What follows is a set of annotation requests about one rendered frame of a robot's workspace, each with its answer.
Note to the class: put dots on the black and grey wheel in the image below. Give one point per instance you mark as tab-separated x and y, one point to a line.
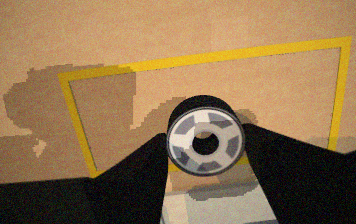
204	157

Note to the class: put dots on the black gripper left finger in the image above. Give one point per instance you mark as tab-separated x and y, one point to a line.
131	192

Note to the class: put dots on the yellow rectangular tape outline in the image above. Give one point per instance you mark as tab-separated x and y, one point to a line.
343	42

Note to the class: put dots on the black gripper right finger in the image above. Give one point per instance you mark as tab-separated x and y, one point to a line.
303	183

